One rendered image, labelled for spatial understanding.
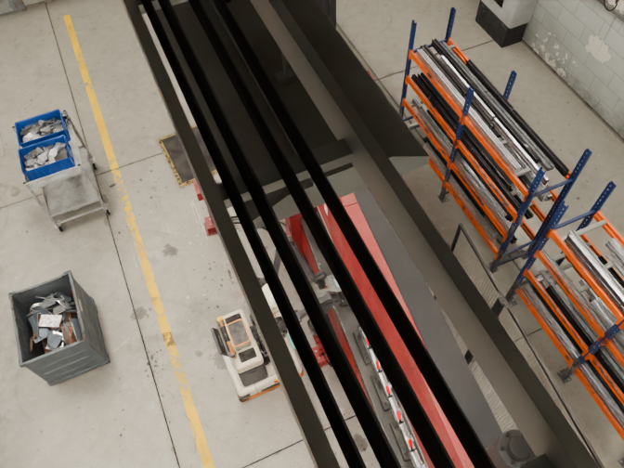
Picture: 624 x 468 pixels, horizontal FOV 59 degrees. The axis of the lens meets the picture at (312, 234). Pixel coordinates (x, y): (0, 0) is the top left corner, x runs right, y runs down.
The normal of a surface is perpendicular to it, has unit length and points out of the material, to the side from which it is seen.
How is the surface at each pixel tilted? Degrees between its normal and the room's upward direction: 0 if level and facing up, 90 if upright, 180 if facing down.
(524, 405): 90
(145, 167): 0
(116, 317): 0
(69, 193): 0
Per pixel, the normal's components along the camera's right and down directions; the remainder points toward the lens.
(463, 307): -0.91, 0.36
